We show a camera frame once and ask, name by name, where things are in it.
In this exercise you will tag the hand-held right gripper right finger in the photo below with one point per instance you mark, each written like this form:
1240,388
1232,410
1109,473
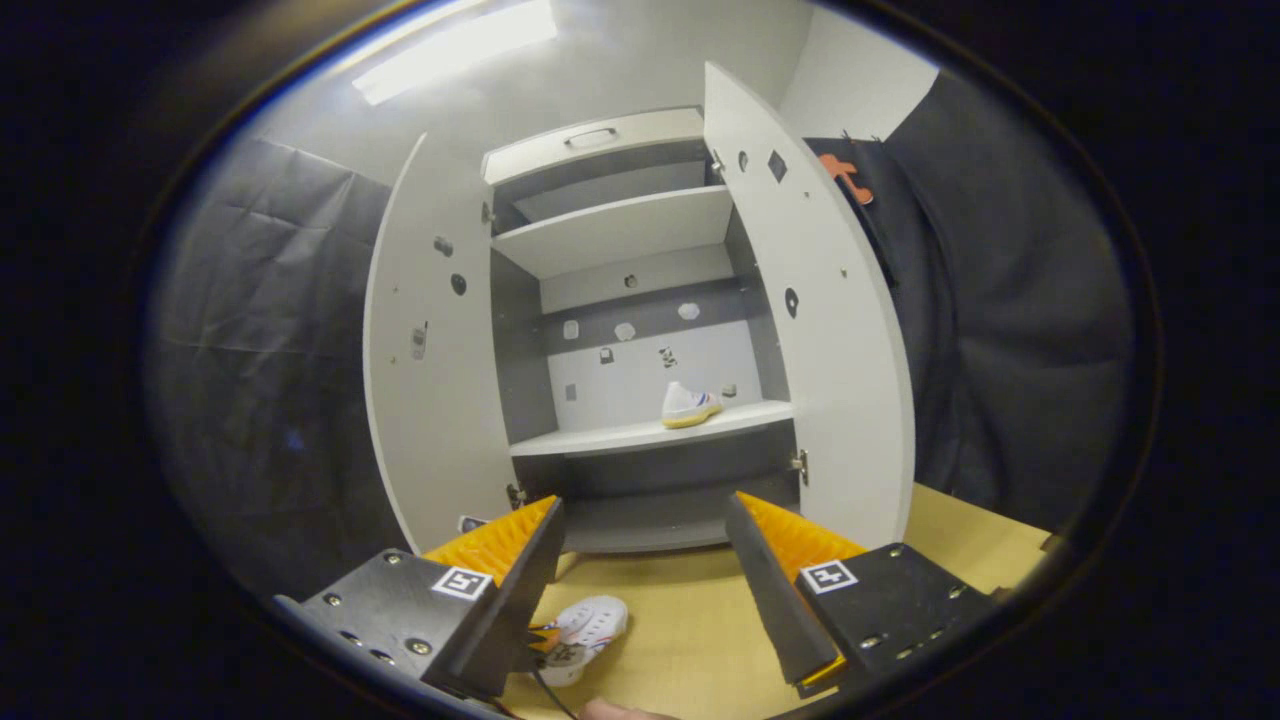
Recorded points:
775,600

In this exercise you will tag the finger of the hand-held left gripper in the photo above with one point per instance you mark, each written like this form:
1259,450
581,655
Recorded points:
562,655

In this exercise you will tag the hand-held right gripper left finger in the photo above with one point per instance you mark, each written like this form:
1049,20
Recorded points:
510,610

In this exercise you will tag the white striped shoe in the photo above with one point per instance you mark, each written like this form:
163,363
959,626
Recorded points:
595,620
690,405

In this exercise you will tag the white shoe cabinet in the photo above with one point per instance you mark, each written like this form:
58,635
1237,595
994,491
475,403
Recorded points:
640,490

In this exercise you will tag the white shoe cabinet door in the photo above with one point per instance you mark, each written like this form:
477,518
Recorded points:
830,380
440,420

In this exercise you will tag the white cabinet shelf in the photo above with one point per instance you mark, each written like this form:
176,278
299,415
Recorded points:
620,230
620,435

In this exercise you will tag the white cabinet drawer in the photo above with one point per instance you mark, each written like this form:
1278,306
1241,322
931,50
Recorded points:
600,150

